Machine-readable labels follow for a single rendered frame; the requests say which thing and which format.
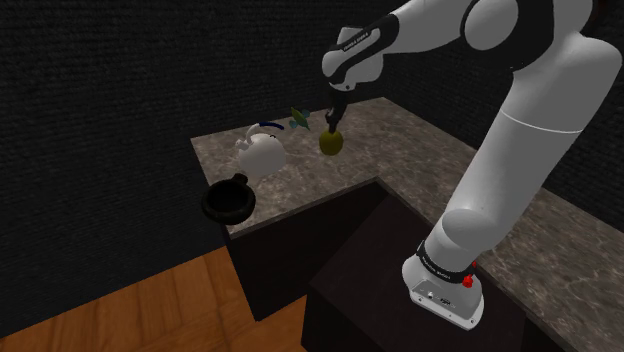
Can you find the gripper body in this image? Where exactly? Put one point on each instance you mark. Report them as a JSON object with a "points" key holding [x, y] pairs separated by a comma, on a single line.
{"points": [[336, 108]]}

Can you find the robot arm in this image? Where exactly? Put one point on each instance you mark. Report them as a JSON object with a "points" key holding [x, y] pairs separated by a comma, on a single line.
{"points": [[516, 146]]}

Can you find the yellow-green round fruit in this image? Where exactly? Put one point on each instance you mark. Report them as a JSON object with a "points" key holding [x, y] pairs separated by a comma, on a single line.
{"points": [[331, 142]]}

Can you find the green and teal small toy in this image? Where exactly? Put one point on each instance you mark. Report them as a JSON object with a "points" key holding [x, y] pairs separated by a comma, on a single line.
{"points": [[300, 118]]}

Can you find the black round pan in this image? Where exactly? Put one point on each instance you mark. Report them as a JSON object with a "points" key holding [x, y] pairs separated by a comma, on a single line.
{"points": [[228, 200]]}

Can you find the dark counter cabinet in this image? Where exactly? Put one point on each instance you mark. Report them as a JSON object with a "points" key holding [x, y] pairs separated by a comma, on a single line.
{"points": [[282, 253]]}

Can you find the dark robot stand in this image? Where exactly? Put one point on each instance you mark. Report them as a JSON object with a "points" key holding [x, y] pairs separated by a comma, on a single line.
{"points": [[370, 273]]}

